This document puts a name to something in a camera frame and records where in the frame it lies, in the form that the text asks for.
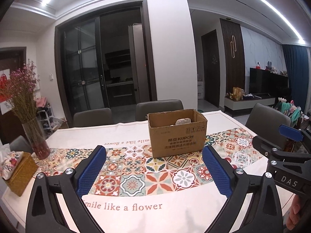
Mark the dark glass sliding door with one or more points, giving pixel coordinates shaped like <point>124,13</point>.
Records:
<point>80,72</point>

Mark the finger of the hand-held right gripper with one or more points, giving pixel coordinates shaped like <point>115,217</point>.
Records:
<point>290,132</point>
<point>263,145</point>

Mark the black television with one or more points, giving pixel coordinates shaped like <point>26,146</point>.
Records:
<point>269,82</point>

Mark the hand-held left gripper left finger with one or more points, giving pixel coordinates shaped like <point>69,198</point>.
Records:
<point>91,170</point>

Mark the dried pink flower bouquet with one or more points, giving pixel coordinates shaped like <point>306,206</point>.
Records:
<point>21,85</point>

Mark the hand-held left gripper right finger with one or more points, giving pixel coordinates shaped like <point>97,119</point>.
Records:
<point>218,172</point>

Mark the person's right hand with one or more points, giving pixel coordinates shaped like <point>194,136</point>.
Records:
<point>297,211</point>

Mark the dark wooden door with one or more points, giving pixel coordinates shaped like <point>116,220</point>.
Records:
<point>210,65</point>

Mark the blue curtain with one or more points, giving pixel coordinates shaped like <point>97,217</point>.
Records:
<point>298,77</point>

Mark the brown cardboard box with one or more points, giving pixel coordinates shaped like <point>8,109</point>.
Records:
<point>175,140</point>

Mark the glass vase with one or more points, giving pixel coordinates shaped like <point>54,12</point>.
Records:
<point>40,148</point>

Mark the colourful hanging cloths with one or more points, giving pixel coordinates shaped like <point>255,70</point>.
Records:
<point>290,109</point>

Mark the floral patterned tablecloth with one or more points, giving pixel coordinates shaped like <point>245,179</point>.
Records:
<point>121,133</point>

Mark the grey dining chair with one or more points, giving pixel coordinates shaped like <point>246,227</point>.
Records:
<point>158,109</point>
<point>92,117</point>
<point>267,121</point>
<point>20,144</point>

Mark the slatted panel with gold ornament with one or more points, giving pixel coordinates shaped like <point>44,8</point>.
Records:
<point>239,77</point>

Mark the grey bunny toy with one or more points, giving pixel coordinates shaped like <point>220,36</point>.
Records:
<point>270,66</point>

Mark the yellow packets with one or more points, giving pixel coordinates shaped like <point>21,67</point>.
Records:
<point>238,93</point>

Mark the white storage drawers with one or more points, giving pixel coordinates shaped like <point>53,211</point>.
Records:
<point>200,87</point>

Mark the grey cloth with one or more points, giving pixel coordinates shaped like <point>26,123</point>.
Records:
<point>182,121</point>

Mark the shoe rack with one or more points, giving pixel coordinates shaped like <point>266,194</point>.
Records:
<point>46,116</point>

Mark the wicker tissue box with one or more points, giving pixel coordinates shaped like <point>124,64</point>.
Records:
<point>21,174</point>

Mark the white television cabinet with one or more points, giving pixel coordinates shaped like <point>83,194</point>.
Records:
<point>240,104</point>

